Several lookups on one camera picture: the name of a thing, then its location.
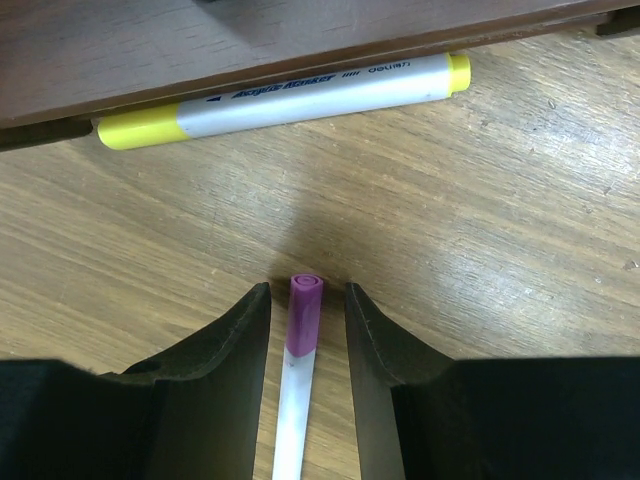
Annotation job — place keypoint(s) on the dark brown wooden desk organizer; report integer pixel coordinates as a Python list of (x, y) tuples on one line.
[(65, 63)]

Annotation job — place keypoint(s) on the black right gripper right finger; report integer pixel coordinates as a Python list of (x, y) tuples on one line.
[(420, 414)]

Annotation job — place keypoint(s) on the purple capped white marker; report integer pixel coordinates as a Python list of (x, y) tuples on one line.
[(304, 309)]

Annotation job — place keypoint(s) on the yellow capped white marker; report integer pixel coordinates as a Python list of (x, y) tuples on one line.
[(394, 84)]

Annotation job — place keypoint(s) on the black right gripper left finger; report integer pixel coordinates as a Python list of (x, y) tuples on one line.
[(188, 412)]

